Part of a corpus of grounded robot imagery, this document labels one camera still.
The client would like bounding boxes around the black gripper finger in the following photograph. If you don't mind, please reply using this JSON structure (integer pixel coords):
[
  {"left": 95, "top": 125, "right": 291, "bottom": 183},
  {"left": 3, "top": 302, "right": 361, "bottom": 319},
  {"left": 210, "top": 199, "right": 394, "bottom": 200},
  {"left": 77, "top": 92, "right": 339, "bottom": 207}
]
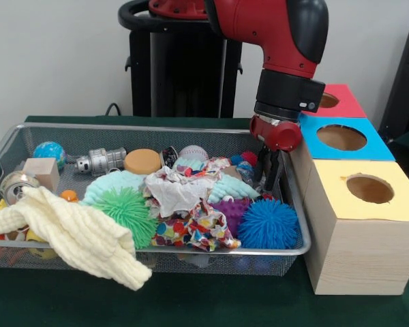
[
  {"left": 265, "top": 150, "right": 284, "bottom": 193},
  {"left": 258, "top": 146, "right": 273, "bottom": 183}
]

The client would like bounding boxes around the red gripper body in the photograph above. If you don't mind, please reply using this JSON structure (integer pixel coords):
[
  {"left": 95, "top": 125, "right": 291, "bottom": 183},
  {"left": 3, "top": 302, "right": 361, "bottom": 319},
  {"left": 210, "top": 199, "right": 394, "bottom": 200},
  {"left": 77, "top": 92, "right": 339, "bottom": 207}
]
[{"left": 249, "top": 116, "right": 303, "bottom": 152}]

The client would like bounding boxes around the blue spiky ball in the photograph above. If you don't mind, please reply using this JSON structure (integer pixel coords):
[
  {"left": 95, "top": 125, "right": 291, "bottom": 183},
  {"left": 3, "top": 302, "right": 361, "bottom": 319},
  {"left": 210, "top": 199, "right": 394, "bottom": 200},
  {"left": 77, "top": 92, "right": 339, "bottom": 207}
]
[{"left": 237, "top": 198, "right": 299, "bottom": 250}]

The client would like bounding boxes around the colourful patterned cloth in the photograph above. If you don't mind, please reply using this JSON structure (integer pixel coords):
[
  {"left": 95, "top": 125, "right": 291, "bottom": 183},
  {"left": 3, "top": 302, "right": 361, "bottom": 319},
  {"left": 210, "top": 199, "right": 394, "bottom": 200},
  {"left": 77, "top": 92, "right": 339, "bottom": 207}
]
[
  {"left": 143, "top": 160, "right": 222, "bottom": 219},
  {"left": 152, "top": 201, "right": 241, "bottom": 251}
]

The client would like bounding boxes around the crushed silver can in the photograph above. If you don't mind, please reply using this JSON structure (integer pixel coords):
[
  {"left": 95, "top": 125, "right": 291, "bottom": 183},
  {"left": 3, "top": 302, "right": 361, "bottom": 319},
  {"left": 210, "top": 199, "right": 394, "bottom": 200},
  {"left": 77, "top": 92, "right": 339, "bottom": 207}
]
[{"left": 161, "top": 146, "right": 179, "bottom": 169}]

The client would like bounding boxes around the mint green cloth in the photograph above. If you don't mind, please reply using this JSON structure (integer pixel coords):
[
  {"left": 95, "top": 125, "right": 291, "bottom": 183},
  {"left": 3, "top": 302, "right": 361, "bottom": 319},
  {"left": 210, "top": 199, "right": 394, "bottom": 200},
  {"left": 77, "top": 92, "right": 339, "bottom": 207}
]
[{"left": 84, "top": 158, "right": 261, "bottom": 205}]

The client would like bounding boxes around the shallow clear mesh bin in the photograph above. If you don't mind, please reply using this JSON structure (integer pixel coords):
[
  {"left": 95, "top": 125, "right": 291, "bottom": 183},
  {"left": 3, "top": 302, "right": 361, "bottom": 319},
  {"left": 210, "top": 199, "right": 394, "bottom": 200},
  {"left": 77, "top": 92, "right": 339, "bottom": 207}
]
[{"left": 0, "top": 123, "right": 311, "bottom": 275}]

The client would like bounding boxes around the wooden box with three holes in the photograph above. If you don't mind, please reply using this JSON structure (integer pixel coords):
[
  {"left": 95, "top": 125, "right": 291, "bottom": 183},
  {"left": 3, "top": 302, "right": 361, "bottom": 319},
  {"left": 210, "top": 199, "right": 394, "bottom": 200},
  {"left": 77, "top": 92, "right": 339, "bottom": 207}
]
[{"left": 290, "top": 83, "right": 409, "bottom": 296}]

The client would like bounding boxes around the red spiky toy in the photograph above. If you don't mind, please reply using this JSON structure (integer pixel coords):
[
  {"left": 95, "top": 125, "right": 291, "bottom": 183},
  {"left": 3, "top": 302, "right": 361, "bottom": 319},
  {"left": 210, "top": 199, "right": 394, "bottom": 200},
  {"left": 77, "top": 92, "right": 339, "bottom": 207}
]
[{"left": 241, "top": 151, "right": 260, "bottom": 168}]

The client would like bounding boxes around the purple spiky ball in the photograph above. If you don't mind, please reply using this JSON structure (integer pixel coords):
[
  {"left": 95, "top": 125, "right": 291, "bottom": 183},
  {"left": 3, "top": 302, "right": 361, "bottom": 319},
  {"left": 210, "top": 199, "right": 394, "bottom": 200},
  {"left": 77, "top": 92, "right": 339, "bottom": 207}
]
[{"left": 213, "top": 198, "right": 252, "bottom": 238}]

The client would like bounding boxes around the pale pink ball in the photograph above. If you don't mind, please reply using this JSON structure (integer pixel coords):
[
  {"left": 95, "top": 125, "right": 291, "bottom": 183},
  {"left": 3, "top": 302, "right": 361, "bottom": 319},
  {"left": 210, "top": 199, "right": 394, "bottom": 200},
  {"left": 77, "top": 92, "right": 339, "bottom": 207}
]
[{"left": 179, "top": 145, "right": 209, "bottom": 161}]

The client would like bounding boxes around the tan round bun toy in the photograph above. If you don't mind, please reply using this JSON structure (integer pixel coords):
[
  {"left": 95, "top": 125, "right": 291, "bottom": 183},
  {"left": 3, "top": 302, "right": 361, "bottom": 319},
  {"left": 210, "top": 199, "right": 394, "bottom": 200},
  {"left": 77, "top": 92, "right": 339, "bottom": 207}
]
[{"left": 125, "top": 149, "right": 162, "bottom": 175}]

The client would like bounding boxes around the green spiky ball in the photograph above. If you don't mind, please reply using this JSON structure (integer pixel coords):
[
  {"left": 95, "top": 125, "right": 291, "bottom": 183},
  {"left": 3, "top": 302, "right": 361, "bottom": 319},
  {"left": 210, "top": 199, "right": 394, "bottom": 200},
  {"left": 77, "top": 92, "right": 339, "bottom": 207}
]
[{"left": 92, "top": 187, "right": 157, "bottom": 249}]

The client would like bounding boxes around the pale yellow cloth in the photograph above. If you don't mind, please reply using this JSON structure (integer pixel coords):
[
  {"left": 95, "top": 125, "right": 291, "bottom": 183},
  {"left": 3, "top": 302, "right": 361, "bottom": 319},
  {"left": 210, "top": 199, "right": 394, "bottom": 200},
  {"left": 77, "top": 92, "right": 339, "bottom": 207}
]
[{"left": 0, "top": 186, "right": 153, "bottom": 291}]

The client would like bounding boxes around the small blue globe ball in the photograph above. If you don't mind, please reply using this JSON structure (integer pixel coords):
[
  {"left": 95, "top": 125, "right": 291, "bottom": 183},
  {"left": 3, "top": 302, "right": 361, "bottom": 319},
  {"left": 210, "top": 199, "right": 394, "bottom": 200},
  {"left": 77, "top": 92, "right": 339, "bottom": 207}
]
[{"left": 33, "top": 141, "right": 66, "bottom": 169}]

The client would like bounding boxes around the small wooden cube block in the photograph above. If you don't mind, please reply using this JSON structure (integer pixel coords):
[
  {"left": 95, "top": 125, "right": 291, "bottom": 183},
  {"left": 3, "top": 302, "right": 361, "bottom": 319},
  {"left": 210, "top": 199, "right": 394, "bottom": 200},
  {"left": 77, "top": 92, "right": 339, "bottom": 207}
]
[{"left": 22, "top": 158, "right": 60, "bottom": 193}]

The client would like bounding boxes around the round silver tin can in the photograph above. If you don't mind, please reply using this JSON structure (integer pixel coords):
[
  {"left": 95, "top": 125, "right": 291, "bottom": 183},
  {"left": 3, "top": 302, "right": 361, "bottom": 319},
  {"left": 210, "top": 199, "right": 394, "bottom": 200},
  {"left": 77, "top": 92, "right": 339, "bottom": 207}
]
[{"left": 0, "top": 172, "right": 40, "bottom": 205}]

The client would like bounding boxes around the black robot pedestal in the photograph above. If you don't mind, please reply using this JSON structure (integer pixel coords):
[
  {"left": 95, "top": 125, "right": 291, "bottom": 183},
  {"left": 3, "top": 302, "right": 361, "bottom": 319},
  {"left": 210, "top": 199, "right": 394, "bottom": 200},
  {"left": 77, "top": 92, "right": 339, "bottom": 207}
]
[{"left": 118, "top": 0, "right": 263, "bottom": 119}]

